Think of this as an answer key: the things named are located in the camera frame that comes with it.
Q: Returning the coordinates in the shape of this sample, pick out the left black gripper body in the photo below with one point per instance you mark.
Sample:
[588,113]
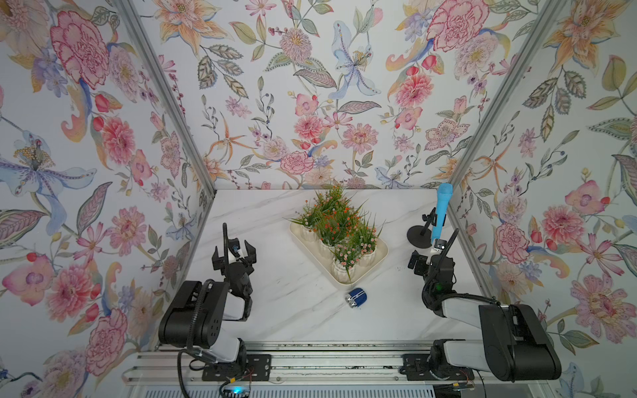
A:
[246,264]

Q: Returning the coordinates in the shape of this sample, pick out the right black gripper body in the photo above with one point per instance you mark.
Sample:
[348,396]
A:
[421,268]

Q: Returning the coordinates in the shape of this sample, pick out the cream rectangular storage box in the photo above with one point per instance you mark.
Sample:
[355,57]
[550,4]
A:
[311,250]

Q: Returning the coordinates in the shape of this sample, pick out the orange flower potted plant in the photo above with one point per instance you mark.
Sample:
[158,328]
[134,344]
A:
[333,204]

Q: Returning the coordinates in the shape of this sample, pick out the pink flower potted plant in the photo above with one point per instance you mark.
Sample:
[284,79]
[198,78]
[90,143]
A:
[307,220]

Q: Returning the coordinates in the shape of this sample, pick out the red flower potted plant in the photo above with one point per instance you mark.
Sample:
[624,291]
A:
[333,229]
[351,219]

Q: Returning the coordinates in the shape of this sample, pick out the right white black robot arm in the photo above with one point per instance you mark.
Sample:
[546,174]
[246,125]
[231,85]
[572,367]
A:
[513,346]

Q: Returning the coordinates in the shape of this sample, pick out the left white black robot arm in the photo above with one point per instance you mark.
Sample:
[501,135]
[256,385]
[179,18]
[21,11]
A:
[193,321]

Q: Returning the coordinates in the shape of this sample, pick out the blue microphone on stand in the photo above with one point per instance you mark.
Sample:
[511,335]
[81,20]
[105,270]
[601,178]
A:
[440,209]

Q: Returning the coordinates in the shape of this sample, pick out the blue silver small cylinder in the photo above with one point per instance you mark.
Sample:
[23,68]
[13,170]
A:
[356,298]

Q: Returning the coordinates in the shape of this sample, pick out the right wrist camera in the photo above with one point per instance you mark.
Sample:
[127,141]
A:
[440,247]

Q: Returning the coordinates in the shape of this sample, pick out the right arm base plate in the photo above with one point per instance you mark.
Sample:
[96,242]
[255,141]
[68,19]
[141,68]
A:
[420,367]

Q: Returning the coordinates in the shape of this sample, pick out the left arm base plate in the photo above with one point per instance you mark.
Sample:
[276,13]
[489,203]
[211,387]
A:
[249,365]

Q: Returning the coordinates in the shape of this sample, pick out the aluminium front rail frame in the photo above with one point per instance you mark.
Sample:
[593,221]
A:
[332,369]

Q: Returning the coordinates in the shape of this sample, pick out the right aluminium corner post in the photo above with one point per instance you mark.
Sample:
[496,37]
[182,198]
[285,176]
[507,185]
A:
[511,80]

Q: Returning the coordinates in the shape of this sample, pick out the aluminium corner post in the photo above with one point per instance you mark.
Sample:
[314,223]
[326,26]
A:
[511,80]
[135,27]

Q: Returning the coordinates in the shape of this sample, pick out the left aluminium corner post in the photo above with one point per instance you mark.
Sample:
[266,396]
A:
[135,27]

